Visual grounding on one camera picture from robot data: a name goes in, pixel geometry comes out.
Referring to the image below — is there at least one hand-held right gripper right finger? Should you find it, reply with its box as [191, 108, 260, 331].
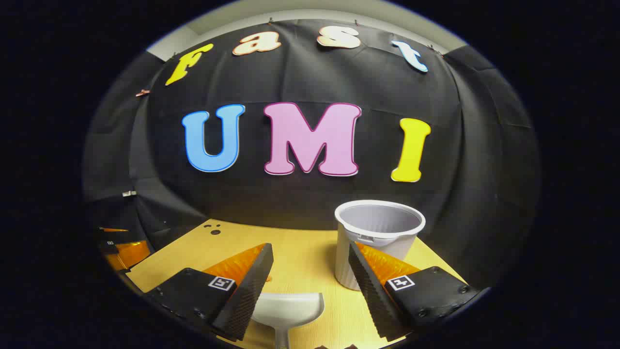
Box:
[348, 242, 480, 342]

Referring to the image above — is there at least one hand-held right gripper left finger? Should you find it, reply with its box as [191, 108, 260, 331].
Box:
[144, 243, 275, 342]

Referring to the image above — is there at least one white ribbed garbage bin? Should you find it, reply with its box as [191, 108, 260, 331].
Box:
[334, 200, 426, 291]

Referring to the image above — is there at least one white plastic dustpan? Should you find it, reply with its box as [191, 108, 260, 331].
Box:
[251, 292, 325, 349]

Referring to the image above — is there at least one wooden desktop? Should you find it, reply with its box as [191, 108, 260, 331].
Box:
[127, 219, 466, 349]

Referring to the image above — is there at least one black backdrop cloth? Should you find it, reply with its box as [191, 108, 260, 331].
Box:
[82, 19, 541, 292]

